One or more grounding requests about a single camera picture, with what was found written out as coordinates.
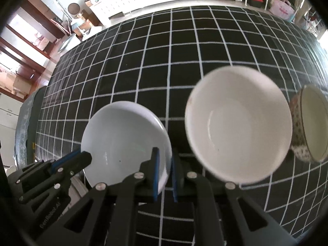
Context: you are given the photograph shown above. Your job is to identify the white shallow bowl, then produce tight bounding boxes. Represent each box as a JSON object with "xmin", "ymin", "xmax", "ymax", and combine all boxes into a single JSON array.
[{"xmin": 81, "ymin": 101, "xmax": 172, "ymax": 192}]

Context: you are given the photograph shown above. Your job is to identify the large white bowl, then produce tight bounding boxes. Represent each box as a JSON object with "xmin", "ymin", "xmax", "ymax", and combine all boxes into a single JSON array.
[{"xmin": 184, "ymin": 66, "xmax": 292, "ymax": 184}]

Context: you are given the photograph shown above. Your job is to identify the black white grid tablecloth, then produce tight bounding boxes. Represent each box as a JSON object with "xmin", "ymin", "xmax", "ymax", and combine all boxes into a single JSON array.
[{"xmin": 34, "ymin": 6, "xmax": 327, "ymax": 245}]

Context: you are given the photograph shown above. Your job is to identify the pink bag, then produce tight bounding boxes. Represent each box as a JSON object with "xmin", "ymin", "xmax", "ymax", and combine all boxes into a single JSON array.
[{"xmin": 269, "ymin": 0, "xmax": 295, "ymax": 22}]

